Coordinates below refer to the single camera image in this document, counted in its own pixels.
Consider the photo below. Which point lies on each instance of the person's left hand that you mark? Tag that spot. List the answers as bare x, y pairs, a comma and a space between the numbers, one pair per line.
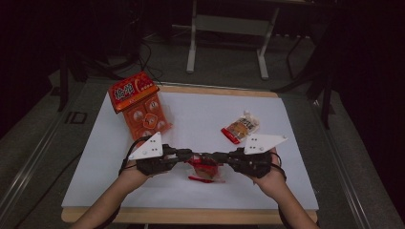
132, 175

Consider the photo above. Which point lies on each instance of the orange snack packet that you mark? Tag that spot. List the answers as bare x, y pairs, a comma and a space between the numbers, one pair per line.
137, 95

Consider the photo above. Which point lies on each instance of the metal floor rail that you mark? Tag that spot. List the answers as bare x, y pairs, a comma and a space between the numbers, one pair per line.
28, 165
344, 165

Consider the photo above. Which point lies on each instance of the person's right hand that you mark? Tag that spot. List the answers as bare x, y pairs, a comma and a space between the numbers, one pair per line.
273, 179

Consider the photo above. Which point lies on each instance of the clear plastic container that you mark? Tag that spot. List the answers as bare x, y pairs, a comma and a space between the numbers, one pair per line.
168, 111

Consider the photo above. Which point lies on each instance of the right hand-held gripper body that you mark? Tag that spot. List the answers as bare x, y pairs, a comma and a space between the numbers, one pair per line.
261, 144

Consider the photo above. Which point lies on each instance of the white metal desk frame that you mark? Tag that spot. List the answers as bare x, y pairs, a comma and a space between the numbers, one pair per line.
229, 25

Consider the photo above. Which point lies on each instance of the beige and red snack pouch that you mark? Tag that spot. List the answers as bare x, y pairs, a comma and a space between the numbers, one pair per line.
240, 127

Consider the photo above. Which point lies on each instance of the white paper sheet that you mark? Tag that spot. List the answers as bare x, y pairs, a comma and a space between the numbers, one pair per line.
207, 108

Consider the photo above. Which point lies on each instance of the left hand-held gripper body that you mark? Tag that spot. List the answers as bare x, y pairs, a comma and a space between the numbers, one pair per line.
148, 149

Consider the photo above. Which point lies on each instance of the black stand legs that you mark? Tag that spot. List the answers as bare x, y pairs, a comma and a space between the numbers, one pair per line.
95, 68
318, 79

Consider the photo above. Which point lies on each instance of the red and black snack packet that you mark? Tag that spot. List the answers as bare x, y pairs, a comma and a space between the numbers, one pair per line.
205, 170

